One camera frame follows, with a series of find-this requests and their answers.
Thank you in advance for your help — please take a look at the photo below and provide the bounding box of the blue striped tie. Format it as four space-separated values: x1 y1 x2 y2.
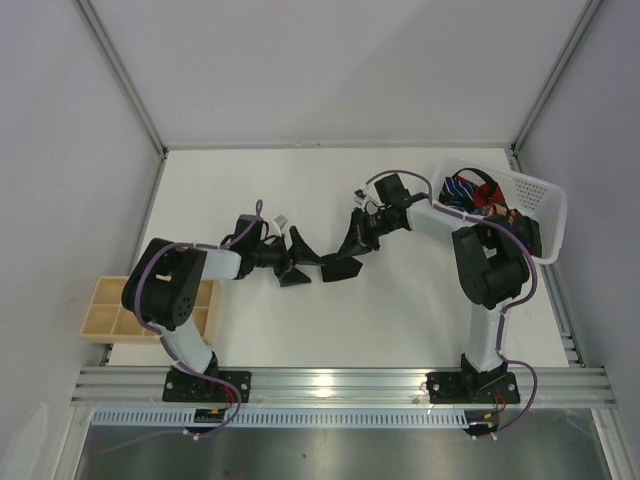
438 176 477 213

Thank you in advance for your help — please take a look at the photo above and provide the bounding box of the red tie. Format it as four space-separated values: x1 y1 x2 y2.
473 182 505 209

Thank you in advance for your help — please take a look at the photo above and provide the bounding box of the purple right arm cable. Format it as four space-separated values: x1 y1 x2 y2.
364 169 540 439

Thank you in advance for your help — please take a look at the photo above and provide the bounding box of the aluminium mounting rail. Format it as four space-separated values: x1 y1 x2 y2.
71 366 617 409

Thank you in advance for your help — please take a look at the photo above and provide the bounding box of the white plastic basket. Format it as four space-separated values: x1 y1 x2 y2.
433 159 568 265

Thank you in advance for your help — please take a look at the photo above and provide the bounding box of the wooden compartment tray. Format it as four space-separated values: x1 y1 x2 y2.
79 276 222 346

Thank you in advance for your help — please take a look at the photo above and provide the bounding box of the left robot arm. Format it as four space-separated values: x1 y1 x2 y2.
121 214 323 383

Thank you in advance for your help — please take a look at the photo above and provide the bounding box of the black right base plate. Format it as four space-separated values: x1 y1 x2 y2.
426 371 521 405

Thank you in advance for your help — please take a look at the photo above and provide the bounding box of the black tie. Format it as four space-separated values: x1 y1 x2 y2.
321 254 363 283

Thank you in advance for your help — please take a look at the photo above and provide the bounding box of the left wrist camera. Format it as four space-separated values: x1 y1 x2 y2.
271 215 288 236

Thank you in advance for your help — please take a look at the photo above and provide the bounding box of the dark patterned tie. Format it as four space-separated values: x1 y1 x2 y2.
474 203 542 257

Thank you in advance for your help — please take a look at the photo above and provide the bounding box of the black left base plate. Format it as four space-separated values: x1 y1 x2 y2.
162 368 252 403

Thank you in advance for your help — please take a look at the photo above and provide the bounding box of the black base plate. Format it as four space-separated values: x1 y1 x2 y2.
426 371 521 405
162 368 252 403

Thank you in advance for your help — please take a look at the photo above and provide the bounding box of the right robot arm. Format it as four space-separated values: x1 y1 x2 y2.
322 169 541 404

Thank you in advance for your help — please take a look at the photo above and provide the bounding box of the white slotted cable duct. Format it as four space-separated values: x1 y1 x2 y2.
91 407 469 429

